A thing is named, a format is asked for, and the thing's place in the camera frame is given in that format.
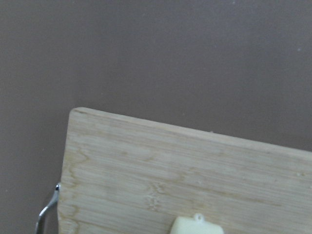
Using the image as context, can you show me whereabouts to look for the wooden cutting board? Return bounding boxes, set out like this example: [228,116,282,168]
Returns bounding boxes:
[35,107,312,234]

